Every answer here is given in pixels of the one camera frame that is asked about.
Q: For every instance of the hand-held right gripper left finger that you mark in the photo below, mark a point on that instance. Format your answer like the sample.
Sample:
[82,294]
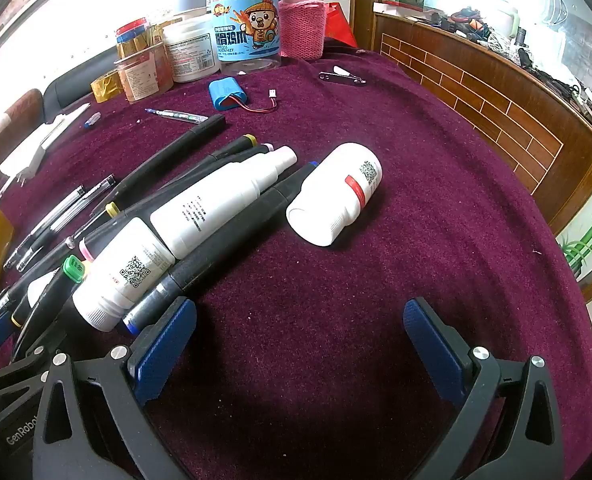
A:
[166,342]

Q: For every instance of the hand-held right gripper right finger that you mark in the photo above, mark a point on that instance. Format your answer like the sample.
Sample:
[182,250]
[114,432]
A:
[433,350]

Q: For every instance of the black and white marker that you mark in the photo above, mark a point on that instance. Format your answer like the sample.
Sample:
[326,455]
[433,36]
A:
[26,290]

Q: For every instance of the black marker green cap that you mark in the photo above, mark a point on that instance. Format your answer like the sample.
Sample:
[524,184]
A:
[51,300]

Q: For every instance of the white bottle with square code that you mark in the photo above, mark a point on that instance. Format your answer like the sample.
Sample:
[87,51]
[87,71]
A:
[121,270]

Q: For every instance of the black marker blue cap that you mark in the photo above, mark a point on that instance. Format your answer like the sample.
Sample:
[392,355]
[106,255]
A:
[226,250]

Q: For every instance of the clear gel pen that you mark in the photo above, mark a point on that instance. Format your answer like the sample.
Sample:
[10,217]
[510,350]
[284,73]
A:
[46,227]
[83,200]

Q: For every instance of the white spray bottle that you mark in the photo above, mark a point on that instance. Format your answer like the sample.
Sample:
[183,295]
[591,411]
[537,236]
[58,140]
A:
[216,207]

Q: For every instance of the black marker yellow cap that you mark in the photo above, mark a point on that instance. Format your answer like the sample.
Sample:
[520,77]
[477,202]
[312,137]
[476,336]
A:
[201,165]

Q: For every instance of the white pill bottle red label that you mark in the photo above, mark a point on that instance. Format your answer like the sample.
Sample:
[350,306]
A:
[333,195]

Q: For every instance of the long black marker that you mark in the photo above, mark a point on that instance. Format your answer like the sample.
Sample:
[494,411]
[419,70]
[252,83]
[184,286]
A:
[171,152]

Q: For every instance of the maroon tablecloth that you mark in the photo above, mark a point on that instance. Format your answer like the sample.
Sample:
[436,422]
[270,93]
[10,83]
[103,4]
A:
[375,260]

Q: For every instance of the white charger plug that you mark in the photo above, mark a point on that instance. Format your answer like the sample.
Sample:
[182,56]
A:
[28,152]

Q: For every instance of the bamboo print panel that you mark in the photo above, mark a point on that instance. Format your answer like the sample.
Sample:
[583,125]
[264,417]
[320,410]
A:
[588,240]

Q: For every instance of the brown padded chair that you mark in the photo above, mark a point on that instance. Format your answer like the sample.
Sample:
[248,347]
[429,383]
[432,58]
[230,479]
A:
[6,120]

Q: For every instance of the clear blue ballpoint pen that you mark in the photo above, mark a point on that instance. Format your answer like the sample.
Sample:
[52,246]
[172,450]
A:
[176,114]

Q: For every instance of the small blue pen cap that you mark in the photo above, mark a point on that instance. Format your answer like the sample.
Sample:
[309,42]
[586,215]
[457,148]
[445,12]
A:
[92,119]

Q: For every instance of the gold tape roll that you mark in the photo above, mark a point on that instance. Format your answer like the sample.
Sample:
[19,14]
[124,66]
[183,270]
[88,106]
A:
[107,87]

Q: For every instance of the wooden headboard brick pattern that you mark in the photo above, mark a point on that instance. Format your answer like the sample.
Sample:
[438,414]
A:
[475,90]

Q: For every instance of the clear jar orange contents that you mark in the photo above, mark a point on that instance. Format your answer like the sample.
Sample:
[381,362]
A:
[141,77]

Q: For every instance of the dark sofa backrest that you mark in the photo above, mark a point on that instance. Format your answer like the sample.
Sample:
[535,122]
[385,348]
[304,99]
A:
[76,77]

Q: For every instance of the metal nail clippers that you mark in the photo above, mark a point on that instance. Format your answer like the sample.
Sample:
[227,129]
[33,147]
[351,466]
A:
[341,77]

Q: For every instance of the white plastic jar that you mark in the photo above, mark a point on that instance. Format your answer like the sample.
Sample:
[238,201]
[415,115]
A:
[191,50]

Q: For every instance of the jar of gold packets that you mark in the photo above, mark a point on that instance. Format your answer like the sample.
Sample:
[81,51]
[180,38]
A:
[132,40]

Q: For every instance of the clutter of tools on shelf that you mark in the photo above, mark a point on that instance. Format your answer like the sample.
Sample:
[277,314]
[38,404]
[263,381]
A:
[520,45]

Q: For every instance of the clear jar blue cartoon label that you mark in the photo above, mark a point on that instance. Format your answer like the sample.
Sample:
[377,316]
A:
[246,25]

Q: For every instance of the red bag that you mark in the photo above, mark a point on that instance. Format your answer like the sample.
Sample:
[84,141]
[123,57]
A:
[341,22]

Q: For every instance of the pink thermos knitted sleeve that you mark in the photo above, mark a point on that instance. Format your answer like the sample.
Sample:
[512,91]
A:
[302,25]

